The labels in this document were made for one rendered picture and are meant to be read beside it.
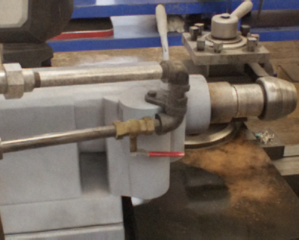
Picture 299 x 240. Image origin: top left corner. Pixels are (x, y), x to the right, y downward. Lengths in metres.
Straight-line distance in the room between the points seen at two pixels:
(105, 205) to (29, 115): 0.20
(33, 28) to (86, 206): 0.56
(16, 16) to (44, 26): 0.07
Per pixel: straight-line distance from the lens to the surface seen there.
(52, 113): 0.82
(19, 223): 0.86
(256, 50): 1.10
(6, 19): 1.27
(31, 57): 1.30
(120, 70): 0.68
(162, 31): 0.84
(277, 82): 0.95
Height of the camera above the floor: 1.49
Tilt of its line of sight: 27 degrees down
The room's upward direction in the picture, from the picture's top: straight up
